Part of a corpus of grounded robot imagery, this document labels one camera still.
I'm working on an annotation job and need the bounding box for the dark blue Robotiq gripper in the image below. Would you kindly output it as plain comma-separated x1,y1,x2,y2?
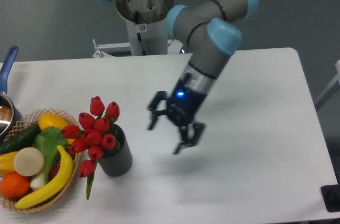
147,77,207,155

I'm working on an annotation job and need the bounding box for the red tulip bouquet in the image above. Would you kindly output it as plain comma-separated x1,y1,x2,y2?
61,96,121,199

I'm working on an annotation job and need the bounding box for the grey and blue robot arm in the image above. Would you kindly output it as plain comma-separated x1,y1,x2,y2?
99,0,259,150

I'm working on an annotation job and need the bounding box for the dark grey ribbed vase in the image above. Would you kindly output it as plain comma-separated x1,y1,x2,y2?
99,125,133,177

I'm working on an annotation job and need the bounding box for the yellow banana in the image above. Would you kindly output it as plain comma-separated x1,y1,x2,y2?
15,145,73,209

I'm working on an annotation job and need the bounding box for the yellow squash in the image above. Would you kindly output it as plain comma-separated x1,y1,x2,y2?
38,113,74,145

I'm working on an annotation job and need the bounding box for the red radish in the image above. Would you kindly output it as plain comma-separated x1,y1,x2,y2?
49,149,76,180

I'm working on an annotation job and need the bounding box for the green bok choy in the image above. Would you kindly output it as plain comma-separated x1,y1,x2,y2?
30,127,67,191

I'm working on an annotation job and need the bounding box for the woven wicker basket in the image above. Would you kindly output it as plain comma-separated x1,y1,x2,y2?
1,108,81,214

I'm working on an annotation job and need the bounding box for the round beige disc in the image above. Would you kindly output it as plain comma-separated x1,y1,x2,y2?
13,147,45,177

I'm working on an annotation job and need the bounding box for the green cucumber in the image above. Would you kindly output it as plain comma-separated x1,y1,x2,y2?
1,124,41,154

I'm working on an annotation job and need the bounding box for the yellow bell pepper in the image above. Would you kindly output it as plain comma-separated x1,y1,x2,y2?
0,151,18,177

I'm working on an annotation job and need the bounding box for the orange fruit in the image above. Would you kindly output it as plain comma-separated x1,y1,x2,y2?
1,173,30,198

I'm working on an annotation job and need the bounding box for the black device at table edge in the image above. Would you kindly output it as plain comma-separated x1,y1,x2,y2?
320,184,339,212

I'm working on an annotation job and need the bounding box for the blue handled saucepan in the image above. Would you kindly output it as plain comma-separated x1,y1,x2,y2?
1,46,22,144

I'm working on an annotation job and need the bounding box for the white frame at right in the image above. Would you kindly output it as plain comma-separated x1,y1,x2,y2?
314,60,339,111

